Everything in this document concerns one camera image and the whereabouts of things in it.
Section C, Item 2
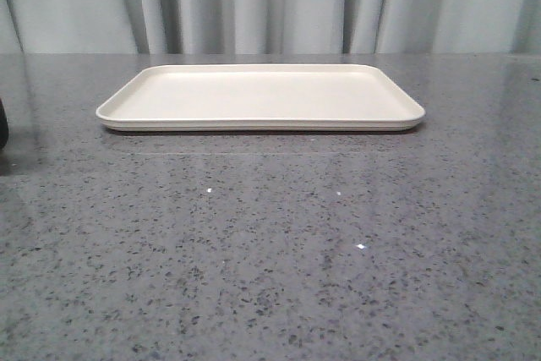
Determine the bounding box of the grey-white pleated curtain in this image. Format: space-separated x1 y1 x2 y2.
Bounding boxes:
1 0 540 54

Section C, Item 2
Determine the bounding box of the white smiley mug black handle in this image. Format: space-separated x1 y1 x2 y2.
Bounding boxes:
0 100 9 150

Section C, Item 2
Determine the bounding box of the cream rectangular plastic tray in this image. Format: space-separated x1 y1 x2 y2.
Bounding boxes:
96 63 425 131

